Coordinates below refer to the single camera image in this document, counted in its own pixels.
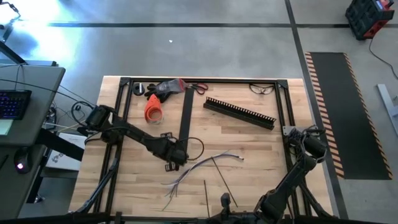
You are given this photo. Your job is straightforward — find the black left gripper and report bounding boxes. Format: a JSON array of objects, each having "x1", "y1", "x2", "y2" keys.
[{"x1": 160, "y1": 132, "x2": 189, "y2": 172}]

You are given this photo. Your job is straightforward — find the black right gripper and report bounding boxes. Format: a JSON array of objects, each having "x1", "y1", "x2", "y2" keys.
[{"x1": 214, "y1": 192, "x2": 259, "y2": 224}]

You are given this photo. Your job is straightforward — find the multicoloured wire bundle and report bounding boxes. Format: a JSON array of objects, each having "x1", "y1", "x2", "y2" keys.
[{"x1": 160, "y1": 151, "x2": 245, "y2": 212}]

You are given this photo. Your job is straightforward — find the orange tape dispenser roll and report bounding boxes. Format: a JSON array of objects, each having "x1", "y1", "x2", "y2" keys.
[{"x1": 143, "y1": 93, "x2": 165, "y2": 126}]

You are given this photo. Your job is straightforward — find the grey and red work glove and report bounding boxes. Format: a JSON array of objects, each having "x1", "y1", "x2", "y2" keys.
[{"x1": 144, "y1": 78, "x2": 190, "y2": 104}]

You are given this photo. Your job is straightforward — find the grey metal mounting plate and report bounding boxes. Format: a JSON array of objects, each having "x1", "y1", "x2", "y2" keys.
[{"x1": 282, "y1": 125, "x2": 299, "y2": 138}]

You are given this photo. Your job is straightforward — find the white printed cardboard box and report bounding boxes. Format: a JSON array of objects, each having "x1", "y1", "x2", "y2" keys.
[{"x1": 45, "y1": 132, "x2": 87, "y2": 172}]

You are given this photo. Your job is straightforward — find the black desk base beam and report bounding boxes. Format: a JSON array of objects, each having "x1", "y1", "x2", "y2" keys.
[{"x1": 35, "y1": 128, "x2": 85, "y2": 162}]

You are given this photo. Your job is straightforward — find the clear safety glasses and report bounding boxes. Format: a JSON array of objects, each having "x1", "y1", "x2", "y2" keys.
[{"x1": 248, "y1": 83, "x2": 275, "y2": 95}]

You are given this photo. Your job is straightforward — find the grey desk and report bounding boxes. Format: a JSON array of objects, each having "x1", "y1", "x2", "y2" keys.
[{"x1": 0, "y1": 60, "x2": 67, "y2": 220}]

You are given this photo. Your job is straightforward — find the black computer mouse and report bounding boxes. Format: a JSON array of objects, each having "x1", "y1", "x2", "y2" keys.
[{"x1": 13, "y1": 147, "x2": 32, "y2": 175}]

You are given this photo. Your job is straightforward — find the black orange-striped floor mat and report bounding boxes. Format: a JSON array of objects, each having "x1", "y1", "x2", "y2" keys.
[{"x1": 303, "y1": 51, "x2": 394, "y2": 180}]

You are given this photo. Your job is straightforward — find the black keyboard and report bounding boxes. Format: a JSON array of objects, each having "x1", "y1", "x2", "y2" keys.
[{"x1": 0, "y1": 89, "x2": 33, "y2": 121}]

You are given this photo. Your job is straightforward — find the green sticky note pad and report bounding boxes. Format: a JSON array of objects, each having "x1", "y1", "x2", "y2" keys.
[{"x1": 0, "y1": 119, "x2": 14, "y2": 136}]

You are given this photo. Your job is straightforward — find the black tripod stand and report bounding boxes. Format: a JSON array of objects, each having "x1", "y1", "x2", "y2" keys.
[{"x1": 0, "y1": 0, "x2": 29, "y2": 66}]

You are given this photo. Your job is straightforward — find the grey metal profile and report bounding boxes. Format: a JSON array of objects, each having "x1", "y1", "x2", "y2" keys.
[{"x1": 376, "y1": 83, "x2": 398, "y2": 137}]

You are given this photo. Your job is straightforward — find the black and red toolbox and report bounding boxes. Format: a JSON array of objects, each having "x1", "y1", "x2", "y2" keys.
[{"x1": 344, "y1": 0, "x2": 396, "y2": 41}]

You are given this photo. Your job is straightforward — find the flat black duct cover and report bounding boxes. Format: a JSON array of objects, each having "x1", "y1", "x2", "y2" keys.
[{"x1": 178, "y1": 87, "x2": 195, "y2": 144}]

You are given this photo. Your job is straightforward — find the red-handled scissors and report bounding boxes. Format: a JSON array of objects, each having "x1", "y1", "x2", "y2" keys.
[{"x1": 187, "y1": 82, "x2": 210, "y2": 96}]

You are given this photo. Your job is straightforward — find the black base mounting bracket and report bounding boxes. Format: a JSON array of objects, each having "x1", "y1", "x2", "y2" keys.
[{"x1": 76, "y1": 124, "x2": 94, "y2": 138}]

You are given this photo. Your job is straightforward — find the black slotted cable duct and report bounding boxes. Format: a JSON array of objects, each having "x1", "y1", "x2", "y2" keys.
[{"x1": 203, "y1": 96, "x2": 277, "y2": 131}]

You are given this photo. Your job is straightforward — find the black aluminium table frame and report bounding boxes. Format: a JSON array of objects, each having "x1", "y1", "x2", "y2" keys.
[{"x1": 67, "y1": 76, "x2": 343, "y2": 224}]

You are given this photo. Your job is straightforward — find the black floor power cable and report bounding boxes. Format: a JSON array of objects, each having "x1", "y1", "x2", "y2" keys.
[{"x1": 368, "y1": 36, "x2": 398, "y2": 81}]

